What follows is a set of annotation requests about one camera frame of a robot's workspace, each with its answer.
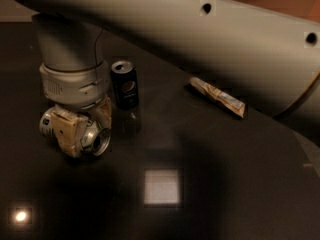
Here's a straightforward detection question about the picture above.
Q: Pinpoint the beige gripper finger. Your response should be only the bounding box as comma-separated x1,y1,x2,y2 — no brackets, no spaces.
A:
88,96,112,129
51,105,88,158

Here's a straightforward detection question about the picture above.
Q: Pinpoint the white green 7up can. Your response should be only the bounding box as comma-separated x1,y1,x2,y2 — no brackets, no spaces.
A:
39,106,111,158

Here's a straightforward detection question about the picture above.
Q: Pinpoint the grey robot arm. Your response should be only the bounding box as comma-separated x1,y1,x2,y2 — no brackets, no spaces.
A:
15,0,320,144

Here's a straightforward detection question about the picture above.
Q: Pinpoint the dark blue Pepsi can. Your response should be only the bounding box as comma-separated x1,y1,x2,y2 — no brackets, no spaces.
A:
110,60,139,110

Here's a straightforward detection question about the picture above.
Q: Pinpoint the brown white chip bag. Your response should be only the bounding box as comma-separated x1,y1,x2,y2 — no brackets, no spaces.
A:
189,77,246,118

